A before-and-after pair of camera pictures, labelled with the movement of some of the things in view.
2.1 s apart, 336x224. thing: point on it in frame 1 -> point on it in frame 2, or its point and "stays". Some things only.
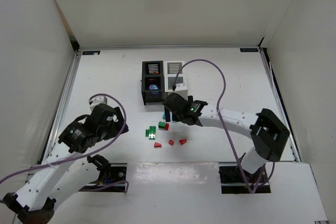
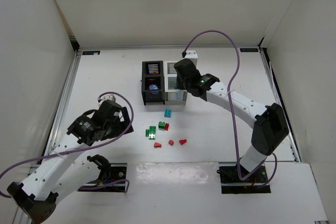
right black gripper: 171,107 -> 182,70
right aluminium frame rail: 280,100 stays
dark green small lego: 161,125 stays
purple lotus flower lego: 153,86 stays
